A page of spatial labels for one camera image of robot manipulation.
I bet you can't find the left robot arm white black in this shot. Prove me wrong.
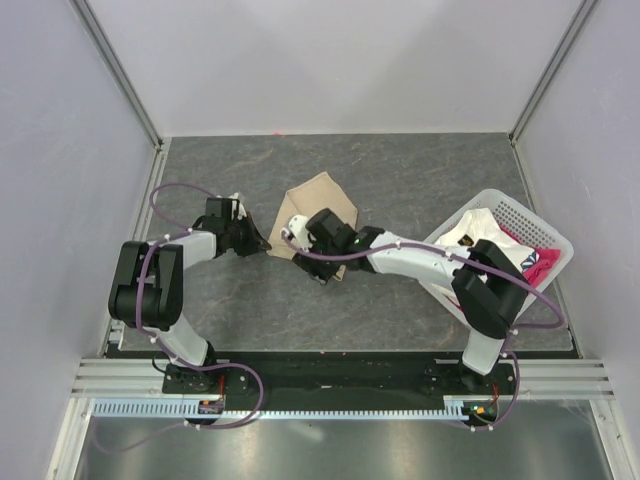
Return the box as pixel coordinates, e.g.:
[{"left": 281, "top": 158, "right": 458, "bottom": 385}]
[{"left": 108, "top": 194, "right": 271, "bottom": 393}]

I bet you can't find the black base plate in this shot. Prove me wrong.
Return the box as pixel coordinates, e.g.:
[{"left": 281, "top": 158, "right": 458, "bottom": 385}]
[{"left": 162, "top": 352, "right": 516, "bottom": 412}]

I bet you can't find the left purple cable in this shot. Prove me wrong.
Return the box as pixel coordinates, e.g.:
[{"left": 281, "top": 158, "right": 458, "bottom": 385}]
[{"left": 92, "top": 183, "right": 267, "bottom": 454}]

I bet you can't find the right aluminium frame post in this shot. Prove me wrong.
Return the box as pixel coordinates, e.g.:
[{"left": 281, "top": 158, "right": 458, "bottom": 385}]
[{"left": 508, "top": 0, "right": 600, "bottom": 146}]

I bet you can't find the white cloth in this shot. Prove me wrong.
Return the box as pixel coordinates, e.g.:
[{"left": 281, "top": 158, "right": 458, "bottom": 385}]
[{"left": 434, "top": 208, "right": 540, "bottom": 286}]

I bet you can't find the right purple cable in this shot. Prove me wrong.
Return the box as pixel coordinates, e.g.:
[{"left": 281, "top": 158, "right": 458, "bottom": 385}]
[{"left": 280, "top": 227, "right": 566, "bottom": 434}]

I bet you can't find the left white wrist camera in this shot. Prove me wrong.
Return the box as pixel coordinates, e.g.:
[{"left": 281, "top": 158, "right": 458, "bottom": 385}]
[{"left": 229, "top": 192, "right": 248, "bottom": 221}]

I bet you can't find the left aluminium frame post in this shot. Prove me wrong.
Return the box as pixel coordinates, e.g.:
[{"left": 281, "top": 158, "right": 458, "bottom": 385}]
[{"left": 70, "top": 0, "right": 164, "bottom": 151}]

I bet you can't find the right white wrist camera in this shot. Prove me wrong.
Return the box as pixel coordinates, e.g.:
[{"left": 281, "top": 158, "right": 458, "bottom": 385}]
[{"left": 281, "top": 214, "right": 314, "bottom": 251}]

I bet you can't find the grey slotted cable duct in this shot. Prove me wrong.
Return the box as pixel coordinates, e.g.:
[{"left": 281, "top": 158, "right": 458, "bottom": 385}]
[{"left": 93, "top": 398, "right": 490, "bottom": 421}]

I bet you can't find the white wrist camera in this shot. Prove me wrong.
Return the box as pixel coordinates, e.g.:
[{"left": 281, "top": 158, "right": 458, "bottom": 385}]
[
  {"left": 229, "top": 192, "right": 248, "bottom": 221},
  {"left": 281, "top": 214, "right": 314, "bottom": 251}
]

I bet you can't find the pink cloth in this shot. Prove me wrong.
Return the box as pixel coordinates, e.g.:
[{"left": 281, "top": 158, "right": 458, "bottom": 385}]
[{"left": 501, "top": 227, "right": 561, "bottom": 287}]

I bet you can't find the aluminium frame post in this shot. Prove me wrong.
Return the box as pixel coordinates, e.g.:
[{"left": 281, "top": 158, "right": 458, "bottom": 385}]
[
  {"left": 508, "top": 0, "right": 600, "bottom": 146},
  {"left": 70, "top": 0, "right": 164, "bottom": 151}
]

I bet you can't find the white plastic basket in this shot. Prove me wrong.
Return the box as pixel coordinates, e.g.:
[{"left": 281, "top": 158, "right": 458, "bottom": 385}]
[{"left": 425, "top": 189, "right": 574, "bottom": 295}]

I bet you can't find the purple cable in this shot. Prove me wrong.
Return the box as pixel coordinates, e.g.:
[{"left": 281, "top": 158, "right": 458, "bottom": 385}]
[
  {"left": 280, "top": 227, "right": 566, "bottom": 434},
  {"left": 92, "top": 183, "right": 267, "bottom": 454}
]

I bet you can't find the beige cloth napkin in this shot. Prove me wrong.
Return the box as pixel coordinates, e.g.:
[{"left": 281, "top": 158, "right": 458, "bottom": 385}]
[{"left": 268, "top": 172, "right": 358, "bottom": 270}]

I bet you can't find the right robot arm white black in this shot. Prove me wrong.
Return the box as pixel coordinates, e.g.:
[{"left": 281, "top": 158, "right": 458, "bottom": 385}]
[{"left": 281, "top": 208, "right": 529, "bottom": 394}]

